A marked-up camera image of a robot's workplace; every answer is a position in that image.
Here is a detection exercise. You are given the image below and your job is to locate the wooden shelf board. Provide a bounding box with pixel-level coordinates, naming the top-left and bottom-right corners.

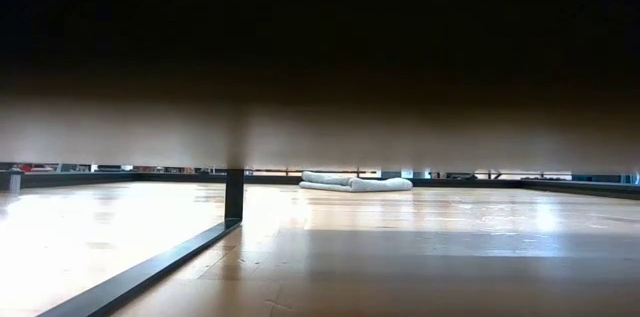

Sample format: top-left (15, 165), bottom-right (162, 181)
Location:
top-left (0, 0), bottom-right (640, 176)

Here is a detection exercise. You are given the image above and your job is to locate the folded grey towel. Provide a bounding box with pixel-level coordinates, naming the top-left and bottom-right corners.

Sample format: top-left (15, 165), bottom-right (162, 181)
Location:
top-left (298, 171), bottom-right (415, 194)

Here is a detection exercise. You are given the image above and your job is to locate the black metal shelf frame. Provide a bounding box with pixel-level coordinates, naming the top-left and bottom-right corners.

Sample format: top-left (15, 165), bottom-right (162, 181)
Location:
top-left (37, 168), bottom-right (246, 317)

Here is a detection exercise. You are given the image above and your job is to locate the black table border rail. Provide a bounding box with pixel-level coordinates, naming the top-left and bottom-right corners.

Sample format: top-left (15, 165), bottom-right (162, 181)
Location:
top-left (0, 170), bottom-right (640, 203)

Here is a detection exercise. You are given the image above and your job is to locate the grey metal post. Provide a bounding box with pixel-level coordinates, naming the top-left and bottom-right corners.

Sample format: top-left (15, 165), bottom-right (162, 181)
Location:
top-left (8, 168), bottom-right (24, 195)

